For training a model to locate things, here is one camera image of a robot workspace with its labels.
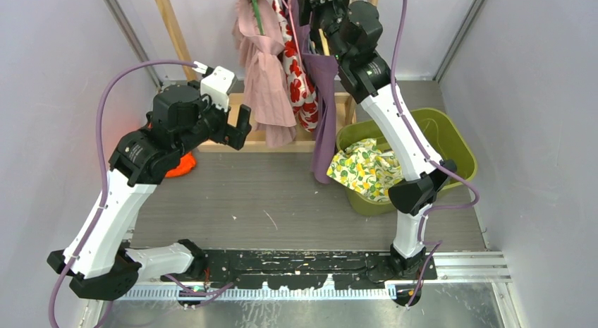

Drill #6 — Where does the purple skirt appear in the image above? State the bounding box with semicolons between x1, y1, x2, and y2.
291;0;338;184

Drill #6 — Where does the green plastic basket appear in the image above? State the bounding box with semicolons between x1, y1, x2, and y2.
336;108;477;217

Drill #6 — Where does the green hanger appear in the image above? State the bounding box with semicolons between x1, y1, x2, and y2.
250;0;265;36

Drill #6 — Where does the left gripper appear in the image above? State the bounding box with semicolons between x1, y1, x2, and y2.
174;81;250;158

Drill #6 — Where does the orange cloth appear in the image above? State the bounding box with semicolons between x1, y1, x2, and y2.
165;152;197;178

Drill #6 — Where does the wooden clothes rack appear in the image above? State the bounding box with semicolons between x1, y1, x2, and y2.
154;0;356;153

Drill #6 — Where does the pink dress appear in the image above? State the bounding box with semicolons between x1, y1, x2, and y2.
232;0;297;148

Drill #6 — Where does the red floral garment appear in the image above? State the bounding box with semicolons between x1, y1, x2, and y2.
271;0;319;132

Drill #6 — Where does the lemon print skirt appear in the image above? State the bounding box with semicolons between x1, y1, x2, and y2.
327;138;403;202

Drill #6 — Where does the pink hanger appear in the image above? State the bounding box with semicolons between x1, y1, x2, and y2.
281;0;303;62

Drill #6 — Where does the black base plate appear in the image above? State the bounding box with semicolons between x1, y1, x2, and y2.
160;249;438;306

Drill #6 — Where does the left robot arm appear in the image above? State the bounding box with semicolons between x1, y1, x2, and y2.
47;81;252;301

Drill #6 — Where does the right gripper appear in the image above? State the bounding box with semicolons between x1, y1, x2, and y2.
295;0;350;66

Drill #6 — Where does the yellow hanger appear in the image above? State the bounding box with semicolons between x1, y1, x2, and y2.
318;28;330;56

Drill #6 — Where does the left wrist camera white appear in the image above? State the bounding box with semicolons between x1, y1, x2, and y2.
195;62;237;112

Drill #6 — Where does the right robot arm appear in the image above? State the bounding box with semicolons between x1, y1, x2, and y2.
297;0;457;279

